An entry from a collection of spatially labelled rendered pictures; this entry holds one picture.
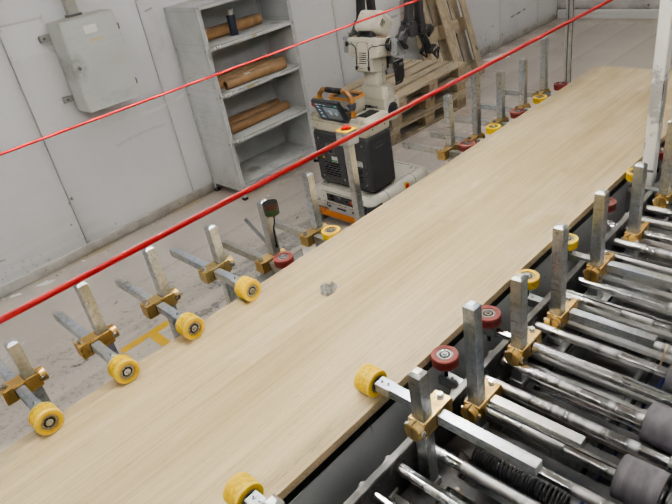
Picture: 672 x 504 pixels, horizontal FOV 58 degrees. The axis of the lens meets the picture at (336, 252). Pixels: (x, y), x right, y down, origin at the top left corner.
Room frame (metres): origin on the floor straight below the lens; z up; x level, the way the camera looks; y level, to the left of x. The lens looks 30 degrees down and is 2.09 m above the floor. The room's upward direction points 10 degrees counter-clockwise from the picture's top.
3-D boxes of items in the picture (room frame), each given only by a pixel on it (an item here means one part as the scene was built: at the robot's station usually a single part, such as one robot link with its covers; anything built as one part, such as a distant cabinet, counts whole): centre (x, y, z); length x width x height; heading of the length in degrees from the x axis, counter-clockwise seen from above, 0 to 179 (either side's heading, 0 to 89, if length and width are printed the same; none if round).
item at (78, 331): (1.67, 0.87, 0.95); 0.50 x 0.04 x 0.04; 41
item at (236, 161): (5.13, 0.48, 0.78); 0.90 x 0.45 x 1.55; 131
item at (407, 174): (4.09, -0.35, 0.16); 0.67 x 0.64 x 0.25; 130
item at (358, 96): (4.02, -0.26, 0.87); 0.23 x 0.15 x 0.11; 40
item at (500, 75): (3.30, -1.08, 0.87); 0.04 x 0.04 x 0.48; 41
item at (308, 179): (2.32, 0.06, 0.89); 0.04 x 0.04 x 0.48; 41
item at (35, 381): (1.49, 1.02, 0.95); 0.14 x 0.06 x 0.05; 131
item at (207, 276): (1.98, 0.46, 0.95); 0.14 x 0.06 x 0.05; 131
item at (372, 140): (4.03, -0.28, 0.59); 0.55 x 0.34 x 0.83; 40
